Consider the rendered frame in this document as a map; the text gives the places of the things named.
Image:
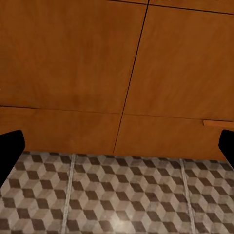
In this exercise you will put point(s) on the cabinet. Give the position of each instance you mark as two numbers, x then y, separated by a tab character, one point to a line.
118	77

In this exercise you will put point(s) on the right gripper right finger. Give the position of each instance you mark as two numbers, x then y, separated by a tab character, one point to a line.
226	145

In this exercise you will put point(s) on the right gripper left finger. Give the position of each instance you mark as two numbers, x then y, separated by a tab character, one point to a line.
11	146

